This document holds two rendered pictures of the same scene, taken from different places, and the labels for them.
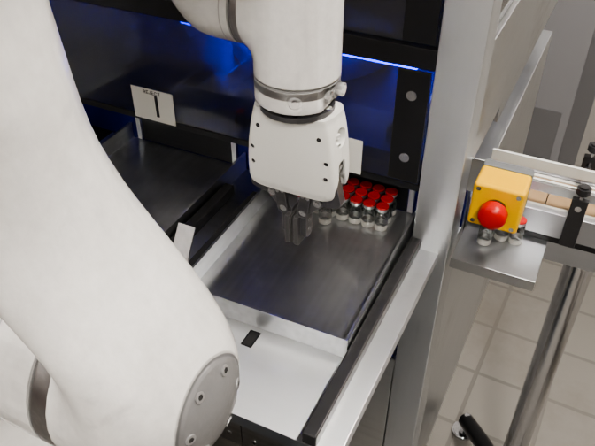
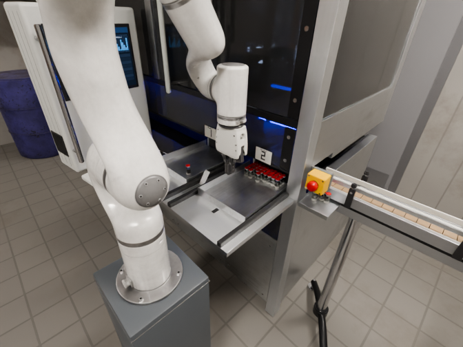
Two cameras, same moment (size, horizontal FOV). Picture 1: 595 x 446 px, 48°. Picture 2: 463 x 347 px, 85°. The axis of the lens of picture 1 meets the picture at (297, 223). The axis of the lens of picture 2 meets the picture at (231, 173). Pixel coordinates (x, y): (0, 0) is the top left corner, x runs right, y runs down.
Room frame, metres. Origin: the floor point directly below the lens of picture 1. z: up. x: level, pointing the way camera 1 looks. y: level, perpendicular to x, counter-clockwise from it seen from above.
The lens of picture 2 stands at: (-0.09, -0.22, 1.53)
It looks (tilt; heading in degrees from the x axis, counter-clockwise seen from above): 32 degrees down; 17
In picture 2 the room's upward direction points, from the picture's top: 2 degrees clockwise
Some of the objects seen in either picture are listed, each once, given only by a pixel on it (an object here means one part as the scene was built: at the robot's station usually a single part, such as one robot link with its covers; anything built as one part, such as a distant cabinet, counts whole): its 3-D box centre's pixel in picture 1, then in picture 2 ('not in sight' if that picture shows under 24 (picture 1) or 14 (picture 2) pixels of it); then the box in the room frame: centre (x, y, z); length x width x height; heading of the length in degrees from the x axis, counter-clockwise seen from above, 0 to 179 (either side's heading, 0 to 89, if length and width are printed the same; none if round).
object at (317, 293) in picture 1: (309, 247); (247, 186); (0.79, -0.02, 0.90); 0.34 x 0.26 x 0.04; 155
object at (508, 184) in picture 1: (500, 196); (318, 181); (0.79, -0.30, 1.00); 0.08 x 0.07 x 0.07; 154
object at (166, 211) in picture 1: (132, 191); (197, 159); (0.94, 0.29, 0.90); 0.34 x 0.26 x 0.04; 154
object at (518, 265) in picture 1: (500, 248); (320, 203); (0.82, -0.33, 0.87); 0.14 x 0.13 x 0.02; 154
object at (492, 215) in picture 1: (493, 213); (313, 185); (0.75, -0.28, 1.00); 0.04 x 0.04 x 0.04; 64
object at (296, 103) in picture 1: (299, 87); (231, 118); (0.59, 0.00, 1.27); 0.09 x 0.08 x 0.03; 64
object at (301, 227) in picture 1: (311, 217); (233, 166); (0.59, -0.02, 1.12); 0.03 x 0.03 x 0.07; 64
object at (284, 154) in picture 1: (297, 141); (230, 137); (0.59, 0.00, 1.21); 0.10 x 0.07 x 0.11; 64
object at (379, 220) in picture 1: (336, 204); (262, 175); (0.89, -0.07, 0.91); 0.18 x 0.02 x 0.05; 65
